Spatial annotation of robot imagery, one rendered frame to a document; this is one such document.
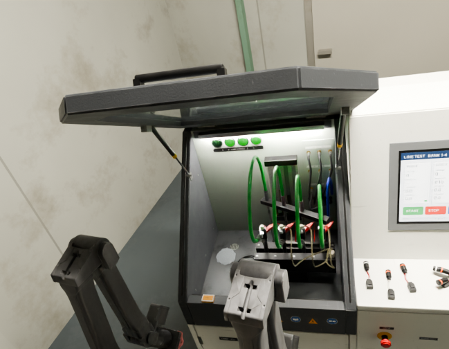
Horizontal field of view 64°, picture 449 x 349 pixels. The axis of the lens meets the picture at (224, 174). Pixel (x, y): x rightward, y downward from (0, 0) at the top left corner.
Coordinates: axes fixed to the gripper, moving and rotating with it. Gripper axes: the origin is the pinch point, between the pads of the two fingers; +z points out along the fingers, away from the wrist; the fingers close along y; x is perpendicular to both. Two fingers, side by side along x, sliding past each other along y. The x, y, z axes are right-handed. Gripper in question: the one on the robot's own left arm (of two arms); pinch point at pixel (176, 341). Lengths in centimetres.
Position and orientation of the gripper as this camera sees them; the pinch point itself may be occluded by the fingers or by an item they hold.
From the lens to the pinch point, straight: 144.8
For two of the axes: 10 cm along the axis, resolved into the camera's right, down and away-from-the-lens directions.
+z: 3.3, 4.5, 8.3
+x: -2.2, 8.9, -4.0
